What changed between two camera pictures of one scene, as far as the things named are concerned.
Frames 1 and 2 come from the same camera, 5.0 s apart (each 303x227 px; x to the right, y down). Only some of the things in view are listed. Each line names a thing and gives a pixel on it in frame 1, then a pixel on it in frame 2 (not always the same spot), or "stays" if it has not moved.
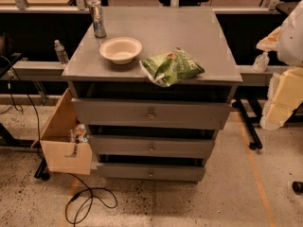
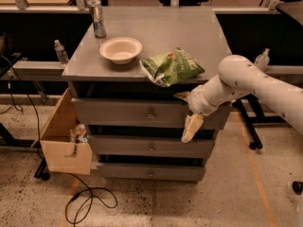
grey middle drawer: [151, 144] stays
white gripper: [292, 40] -> [201, 101]
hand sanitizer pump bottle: [261, 61] stays
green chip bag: [167, 68] stays
